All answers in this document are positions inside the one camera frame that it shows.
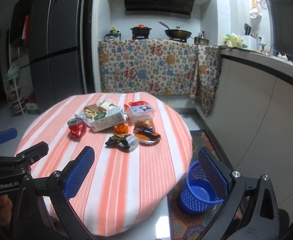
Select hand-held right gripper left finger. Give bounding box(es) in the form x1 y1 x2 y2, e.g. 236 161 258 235
12 146 97 240

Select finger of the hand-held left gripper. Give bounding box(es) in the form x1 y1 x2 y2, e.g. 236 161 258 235
0 127 18 155
14 141 49 171

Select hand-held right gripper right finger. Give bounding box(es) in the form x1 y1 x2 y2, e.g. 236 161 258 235
198 147 289 240

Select blue plastic mesh basket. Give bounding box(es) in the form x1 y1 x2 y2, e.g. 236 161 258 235
178 160 228 215

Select crushed red soda can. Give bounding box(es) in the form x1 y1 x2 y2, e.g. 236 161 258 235
68 117 87 137

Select black silver snack bag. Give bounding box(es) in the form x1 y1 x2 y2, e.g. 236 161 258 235
105 134 139 152

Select white green paper carton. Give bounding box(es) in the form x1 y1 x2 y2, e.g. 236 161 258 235
88 106 126 132

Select orange white snack wrapper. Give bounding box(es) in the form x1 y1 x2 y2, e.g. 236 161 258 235
114 124 129 134

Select green yellow snack bag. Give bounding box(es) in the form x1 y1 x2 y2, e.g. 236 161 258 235
84 104 106 119

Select black orange snack bag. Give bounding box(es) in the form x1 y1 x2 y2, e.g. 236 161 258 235
133 120 161 145

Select white tissue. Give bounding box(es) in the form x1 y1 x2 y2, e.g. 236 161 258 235
98 100 118 110

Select clear plastic lidded box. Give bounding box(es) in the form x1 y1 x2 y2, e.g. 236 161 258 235
125 105 154 123

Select white storage rack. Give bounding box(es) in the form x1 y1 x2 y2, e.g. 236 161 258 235
3 62 27 115

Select orange white striped tablecloth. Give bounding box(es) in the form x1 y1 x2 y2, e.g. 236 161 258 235
15 92 192 237

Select colourful hexagon pattern rug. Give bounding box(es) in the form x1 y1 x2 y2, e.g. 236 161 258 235
166 129 239 240

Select narrow printed cream cloth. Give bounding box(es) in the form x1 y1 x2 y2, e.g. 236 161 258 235
189 44 222 117

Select dark grey refrigerator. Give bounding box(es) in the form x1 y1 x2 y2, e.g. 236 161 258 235
28 0 92 110

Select large printed cream cloth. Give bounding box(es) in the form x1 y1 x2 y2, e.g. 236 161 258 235
98 39 200 98

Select steel cooking pot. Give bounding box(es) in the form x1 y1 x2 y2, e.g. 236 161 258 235
193 35 212 46

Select yellow green plastic container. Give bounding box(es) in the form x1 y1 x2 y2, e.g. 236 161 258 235
223 33 247 48

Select white knife holder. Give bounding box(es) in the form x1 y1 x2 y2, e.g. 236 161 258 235
244 23 260 50

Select black wok with lid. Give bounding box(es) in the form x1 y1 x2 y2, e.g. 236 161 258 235
158 21 192 42

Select seasoning bottles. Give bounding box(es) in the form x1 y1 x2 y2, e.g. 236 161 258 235
104 25 122 42

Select black clay pot orange lid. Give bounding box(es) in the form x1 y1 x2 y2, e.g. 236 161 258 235
130 25 153 39

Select dark window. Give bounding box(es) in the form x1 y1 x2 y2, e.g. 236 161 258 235
268 0 293 67

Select yellow hanging bag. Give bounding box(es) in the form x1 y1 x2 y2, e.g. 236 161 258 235
248 0 262 19

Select black range hood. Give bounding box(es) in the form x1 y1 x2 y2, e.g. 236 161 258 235
123 0 199 19

